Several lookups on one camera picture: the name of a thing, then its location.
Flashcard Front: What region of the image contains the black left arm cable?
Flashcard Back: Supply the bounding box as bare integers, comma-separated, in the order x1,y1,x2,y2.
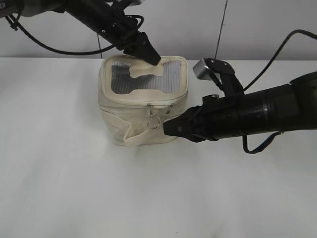
4,13,146,56

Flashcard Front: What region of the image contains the silver ring zipper pull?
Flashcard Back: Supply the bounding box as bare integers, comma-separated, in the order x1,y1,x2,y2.
147,104,161,131

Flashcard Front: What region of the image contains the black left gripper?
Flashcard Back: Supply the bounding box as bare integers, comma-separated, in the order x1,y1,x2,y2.
91,7,161,65

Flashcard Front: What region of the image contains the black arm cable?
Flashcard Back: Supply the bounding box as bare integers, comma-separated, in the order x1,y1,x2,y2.
4,13,146,56
241,29,317,91

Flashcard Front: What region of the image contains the cream canvas zipper bag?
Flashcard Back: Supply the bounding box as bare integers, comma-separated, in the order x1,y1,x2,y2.
98,55,188,147

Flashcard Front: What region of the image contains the silver zipper pull right side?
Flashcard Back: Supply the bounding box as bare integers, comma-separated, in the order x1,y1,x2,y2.
161,105,173,123

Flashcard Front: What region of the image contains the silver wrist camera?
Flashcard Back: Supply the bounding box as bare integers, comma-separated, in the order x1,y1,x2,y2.
192,58,245,97
130,0,145,6

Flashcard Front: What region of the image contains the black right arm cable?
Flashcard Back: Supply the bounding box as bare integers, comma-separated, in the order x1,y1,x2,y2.
241,29,317,91

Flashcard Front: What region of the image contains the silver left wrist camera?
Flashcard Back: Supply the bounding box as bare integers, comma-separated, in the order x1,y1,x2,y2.
130,0,145,6

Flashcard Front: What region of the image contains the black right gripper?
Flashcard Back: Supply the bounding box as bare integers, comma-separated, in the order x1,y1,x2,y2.
163,95,244,143

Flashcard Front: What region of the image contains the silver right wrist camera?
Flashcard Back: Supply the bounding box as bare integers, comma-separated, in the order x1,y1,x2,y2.
192,58,245,97

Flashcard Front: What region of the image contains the black silver robot arm right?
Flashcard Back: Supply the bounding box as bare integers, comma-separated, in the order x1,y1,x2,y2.
163,72,317,142

